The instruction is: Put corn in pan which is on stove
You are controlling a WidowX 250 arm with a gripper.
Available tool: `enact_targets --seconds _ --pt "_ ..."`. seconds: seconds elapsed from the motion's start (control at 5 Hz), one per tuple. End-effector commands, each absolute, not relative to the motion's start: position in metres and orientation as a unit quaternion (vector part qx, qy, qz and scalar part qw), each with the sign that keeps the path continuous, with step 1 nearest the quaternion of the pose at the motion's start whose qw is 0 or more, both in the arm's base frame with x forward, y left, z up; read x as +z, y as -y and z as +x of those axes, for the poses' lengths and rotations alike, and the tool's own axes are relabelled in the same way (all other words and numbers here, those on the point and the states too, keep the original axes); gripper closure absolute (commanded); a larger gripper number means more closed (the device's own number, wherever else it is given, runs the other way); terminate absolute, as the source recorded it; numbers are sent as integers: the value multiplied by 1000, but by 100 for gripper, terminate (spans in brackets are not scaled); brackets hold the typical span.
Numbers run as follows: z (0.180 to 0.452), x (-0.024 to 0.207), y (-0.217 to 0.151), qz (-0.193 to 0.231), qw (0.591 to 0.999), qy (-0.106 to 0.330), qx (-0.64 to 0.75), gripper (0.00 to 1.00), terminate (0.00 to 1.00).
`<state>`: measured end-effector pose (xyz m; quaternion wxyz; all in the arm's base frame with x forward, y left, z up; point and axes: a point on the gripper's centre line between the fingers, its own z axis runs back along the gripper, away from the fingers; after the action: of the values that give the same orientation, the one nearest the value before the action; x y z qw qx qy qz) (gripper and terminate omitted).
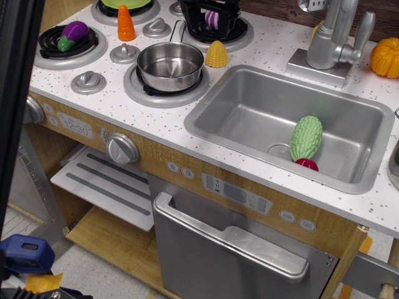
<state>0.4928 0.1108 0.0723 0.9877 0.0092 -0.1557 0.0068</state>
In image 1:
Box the silver stove knob middle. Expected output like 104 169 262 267
110 43 140 64

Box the stainless steel pan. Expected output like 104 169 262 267
137 37 204 92

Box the stove burner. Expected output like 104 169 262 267
34 26 108 70
90 1 160 27
179 17 254 53
123 64 209 108

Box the silver toy faucet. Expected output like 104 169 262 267
286 1 376 88

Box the green toy bitter gourd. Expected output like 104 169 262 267
290 116 323 161

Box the grey dishwasher door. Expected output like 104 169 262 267
149 176 337 298

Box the back right stove burner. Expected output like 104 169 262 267
179 17 254 53

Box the silver stove knob front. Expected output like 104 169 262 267
70 71 107 95

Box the white oven rack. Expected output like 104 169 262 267
50 145 154 232

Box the orange toy pumpkin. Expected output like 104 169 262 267
370 37 398 78

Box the grey toy sink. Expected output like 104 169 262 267
184 65 395 194

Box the green plate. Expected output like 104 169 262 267
102 0 151 9

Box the silver stove knob far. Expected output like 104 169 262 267
169 1 183 17

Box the orange toy carrot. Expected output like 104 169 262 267
117 4 136 41

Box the back left stove burner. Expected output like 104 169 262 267
90 1 160 27

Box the purple white striped toy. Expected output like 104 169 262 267
205 11 219 27

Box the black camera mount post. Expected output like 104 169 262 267
0 0 46 231

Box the blue clamp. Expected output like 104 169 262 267
1 234 55 274

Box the purple toy eggplant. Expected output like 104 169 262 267
57 21 90 52

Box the silver stove knob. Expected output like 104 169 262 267
110 43 140 64
142 17 171 39
169 1 183 17
70 71 107 95

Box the red toy radish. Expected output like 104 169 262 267
295 158 319 171

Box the silver side dial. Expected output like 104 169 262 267
22 95 46 124

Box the digital clock panel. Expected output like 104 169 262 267
57 112 94 139

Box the silver stove knob back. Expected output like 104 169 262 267
142 17 171 39

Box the silver oven dial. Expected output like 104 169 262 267
105 132 140 165

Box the yellow toy corn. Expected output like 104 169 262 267
205 40 228 68

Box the front right stove burner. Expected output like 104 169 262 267
123 64 209 108

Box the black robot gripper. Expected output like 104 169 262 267
178 0 240 35

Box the front left stove burner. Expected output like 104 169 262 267
34 26 108 70

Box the dishwasher control panel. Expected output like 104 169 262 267
201 173 273 215

